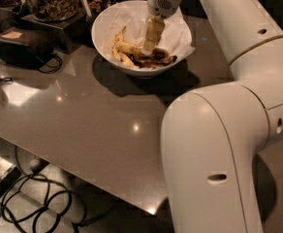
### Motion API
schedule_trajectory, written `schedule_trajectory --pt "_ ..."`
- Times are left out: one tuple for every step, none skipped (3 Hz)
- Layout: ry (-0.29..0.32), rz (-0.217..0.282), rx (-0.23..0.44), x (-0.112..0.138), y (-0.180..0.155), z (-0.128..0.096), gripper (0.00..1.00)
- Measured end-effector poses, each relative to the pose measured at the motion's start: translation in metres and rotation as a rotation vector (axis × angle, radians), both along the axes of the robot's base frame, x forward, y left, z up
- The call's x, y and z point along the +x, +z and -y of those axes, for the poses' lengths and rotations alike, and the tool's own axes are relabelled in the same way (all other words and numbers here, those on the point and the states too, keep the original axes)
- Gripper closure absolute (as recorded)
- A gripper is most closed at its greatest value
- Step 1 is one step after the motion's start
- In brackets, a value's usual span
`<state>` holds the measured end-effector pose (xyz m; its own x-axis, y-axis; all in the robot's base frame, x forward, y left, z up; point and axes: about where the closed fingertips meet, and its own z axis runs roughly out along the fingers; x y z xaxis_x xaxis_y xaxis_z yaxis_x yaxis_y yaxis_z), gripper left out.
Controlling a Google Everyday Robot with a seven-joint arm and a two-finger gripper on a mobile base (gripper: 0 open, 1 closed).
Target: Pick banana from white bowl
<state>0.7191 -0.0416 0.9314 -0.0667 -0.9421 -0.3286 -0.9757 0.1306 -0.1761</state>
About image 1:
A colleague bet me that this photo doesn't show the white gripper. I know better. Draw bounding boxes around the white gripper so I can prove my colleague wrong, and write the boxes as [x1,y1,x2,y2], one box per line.
[141,0,182,55]

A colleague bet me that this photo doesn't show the yellow brown banana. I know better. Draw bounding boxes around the yellow brown banana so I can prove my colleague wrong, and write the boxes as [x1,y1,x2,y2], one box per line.
[115,42,142,55]

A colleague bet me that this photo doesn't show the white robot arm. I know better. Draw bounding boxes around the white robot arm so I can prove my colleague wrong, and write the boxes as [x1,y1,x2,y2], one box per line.
[147,0,283,233]

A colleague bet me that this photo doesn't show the white ceramic bowl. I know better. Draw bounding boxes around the white ceramic bowl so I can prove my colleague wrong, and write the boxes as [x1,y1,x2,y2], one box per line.
[90,0,193,80]

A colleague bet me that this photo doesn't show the banana peel pile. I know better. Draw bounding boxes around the banana peel pile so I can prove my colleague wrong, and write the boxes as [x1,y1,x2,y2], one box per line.
[111,27,177,69]

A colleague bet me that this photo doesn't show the white paper liner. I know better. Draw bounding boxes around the white paper liner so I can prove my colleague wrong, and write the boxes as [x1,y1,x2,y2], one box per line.
[96,1,196,58]

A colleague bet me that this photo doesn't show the dark metal stand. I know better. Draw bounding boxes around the dark metal stand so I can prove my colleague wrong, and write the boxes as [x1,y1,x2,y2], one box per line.
[21,9,87,53]

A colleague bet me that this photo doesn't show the glass jar of nuts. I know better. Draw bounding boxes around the glass jar of nuts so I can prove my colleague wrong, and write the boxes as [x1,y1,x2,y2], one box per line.
[25,0,79,22]

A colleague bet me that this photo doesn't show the black device with label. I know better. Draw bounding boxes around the black device with label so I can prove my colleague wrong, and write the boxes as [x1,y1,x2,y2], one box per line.
[0,27,55,70]

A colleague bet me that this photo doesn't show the black cable on table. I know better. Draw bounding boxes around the black cable on table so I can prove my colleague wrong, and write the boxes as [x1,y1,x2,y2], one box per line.
[36,52,64,75]

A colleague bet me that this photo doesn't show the black floor cables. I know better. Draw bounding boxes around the black floor cables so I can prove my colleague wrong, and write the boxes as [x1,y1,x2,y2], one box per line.
[0,146,116,233]

